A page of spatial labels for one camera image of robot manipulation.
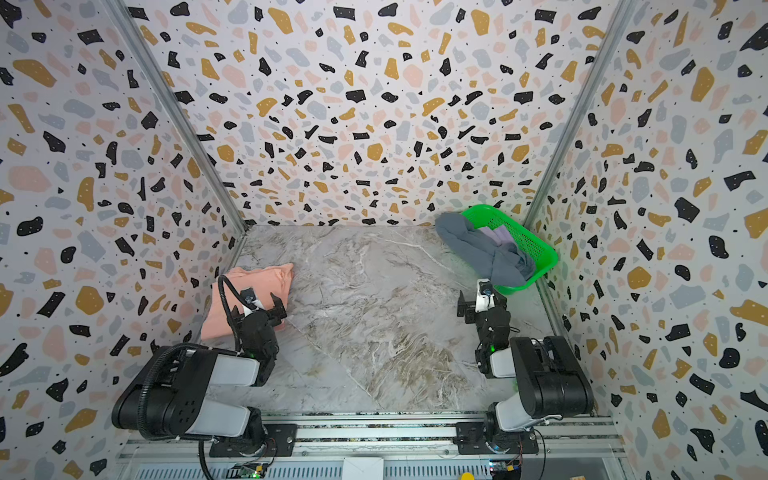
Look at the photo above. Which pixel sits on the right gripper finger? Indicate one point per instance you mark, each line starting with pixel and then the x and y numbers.
pixel 461 305
pixel 500 301

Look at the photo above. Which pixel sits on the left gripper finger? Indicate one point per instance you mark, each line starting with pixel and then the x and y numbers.
pixel 234 317
pixel 278 311

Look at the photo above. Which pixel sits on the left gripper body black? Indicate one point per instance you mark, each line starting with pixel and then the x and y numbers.
pixel 260 313

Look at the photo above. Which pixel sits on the grey blue t shirt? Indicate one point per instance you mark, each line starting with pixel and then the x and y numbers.
pixel 504 265

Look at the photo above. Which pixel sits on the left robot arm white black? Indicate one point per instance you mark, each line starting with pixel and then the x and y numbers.
pixel 168 399

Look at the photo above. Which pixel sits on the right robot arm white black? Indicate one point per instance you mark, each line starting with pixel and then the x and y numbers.
pixel 551 384

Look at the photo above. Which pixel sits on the green plastic basket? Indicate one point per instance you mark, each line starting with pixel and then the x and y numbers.
pixel 544 256

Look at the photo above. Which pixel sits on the lilac t shirt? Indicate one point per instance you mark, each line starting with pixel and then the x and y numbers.
pixel 499 235

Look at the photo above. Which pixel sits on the left green circuit board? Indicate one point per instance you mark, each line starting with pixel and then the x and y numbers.
pixel 248 471

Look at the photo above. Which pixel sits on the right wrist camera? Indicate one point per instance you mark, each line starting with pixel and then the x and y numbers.
pixel 485 298

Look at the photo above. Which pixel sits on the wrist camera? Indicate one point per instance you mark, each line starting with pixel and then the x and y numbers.
pixel 485 298
pixel 248 297

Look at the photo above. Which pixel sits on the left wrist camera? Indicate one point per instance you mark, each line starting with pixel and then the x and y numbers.
pixel 248 297

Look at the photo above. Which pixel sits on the aluminium mounting rail frame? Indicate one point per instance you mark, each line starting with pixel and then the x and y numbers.
pixel 421 446

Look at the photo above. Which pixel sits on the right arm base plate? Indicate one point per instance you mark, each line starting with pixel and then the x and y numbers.
pixel 475 438

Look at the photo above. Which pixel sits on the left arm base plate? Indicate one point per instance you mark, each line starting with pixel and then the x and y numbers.
pixel 275 440

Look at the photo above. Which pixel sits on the right circuit board with wires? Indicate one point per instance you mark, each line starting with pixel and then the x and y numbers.
pixel 505 470

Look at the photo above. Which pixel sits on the right corner aluminium post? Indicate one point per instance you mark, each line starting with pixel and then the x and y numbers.
pixel 617 25

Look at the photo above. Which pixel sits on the corner aluminium post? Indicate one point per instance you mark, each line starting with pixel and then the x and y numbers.
pixel 119 14
pixel 617 25

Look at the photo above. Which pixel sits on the left corner aluminium post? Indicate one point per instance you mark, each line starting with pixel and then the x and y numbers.
pixel 119 14

